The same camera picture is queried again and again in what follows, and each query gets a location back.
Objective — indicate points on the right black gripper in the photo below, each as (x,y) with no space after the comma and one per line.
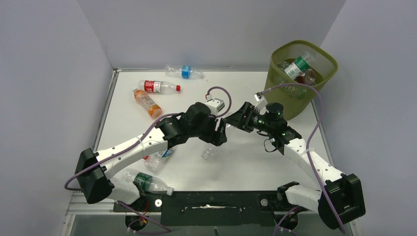
(238,119)

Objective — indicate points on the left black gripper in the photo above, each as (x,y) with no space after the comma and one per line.
(211,137)

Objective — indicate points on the orange drink bottle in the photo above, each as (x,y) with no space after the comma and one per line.
(147,103)

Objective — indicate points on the amber tea bottle red label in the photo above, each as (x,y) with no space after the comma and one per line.
(308,77)

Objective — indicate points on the green tea bottle white cap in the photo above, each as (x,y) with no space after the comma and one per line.
(297,92)

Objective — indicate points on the clear water bottle blue cap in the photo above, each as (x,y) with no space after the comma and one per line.
(282,66)

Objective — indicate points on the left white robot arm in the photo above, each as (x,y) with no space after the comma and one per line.
(95,171)

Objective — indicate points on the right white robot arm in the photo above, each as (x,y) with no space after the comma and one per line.
(339,197)

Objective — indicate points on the green mesh waste bin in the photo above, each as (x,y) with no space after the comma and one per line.
(325,67)

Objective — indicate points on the clear bottle blue label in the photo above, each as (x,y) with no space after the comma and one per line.
(183,71)

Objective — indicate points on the crushed clear bottle white cap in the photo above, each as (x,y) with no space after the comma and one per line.
(156,161)

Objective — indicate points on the clear bottle red label top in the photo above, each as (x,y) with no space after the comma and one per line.
(158,87)

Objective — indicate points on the clear bottle dark green label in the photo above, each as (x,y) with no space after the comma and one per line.
(147,182)

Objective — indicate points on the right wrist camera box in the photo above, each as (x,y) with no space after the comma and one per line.
(261,101)

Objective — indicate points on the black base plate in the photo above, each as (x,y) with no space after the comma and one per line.
(210,208)

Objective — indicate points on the aluminium frame rail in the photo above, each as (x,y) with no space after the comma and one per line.
(79,206)

